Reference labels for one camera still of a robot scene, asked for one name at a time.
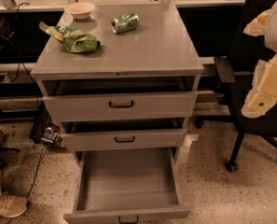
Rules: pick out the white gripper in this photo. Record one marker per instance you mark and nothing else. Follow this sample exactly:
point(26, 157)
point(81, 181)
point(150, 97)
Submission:
point(262, 95)

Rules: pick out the grey bottom drawer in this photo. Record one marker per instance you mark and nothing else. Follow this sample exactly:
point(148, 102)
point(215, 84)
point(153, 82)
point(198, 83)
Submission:
point(126, 186)

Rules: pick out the grey drawer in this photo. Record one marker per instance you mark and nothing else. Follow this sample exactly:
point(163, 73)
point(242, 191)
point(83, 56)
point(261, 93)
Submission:
point(126, 186)
point(153, 105)
point(124, 140)

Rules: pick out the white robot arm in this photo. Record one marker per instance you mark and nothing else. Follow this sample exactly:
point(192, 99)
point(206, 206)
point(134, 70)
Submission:
point(263, 95)

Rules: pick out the grey top drawer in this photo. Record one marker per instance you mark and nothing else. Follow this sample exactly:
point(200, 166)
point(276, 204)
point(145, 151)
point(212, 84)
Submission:
point(153, 105)

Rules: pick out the grey metal drawer cabinet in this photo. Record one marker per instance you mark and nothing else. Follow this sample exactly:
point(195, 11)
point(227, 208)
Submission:
point(157, 56)

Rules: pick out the grey middle drawer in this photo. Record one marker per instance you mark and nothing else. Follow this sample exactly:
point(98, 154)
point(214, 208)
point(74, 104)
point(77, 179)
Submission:
point(124, 140)

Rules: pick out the black office chair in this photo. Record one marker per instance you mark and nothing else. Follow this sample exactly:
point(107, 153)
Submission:
point(247, 76)

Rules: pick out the green soda can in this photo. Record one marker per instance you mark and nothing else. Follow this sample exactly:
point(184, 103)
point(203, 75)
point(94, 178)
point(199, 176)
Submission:
point(125, 23)

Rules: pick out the green chip bag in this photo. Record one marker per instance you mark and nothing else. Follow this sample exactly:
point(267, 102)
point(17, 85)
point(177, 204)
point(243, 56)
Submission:
point(74, 40)

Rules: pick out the beige paper bowl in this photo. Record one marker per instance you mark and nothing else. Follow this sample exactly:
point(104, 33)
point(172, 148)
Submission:
point(79, 10)

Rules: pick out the small blue white toy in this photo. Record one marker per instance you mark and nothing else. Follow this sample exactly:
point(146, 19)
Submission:
point(52, 137)

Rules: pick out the black floor bin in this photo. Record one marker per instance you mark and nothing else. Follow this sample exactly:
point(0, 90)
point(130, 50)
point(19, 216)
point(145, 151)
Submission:
point(42, 121)

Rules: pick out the tan sneaker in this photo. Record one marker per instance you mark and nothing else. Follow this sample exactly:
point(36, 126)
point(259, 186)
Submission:
point(12, 205)

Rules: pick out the wall power outlet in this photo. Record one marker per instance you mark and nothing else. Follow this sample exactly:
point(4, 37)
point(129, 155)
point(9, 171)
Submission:
point(4, 78)

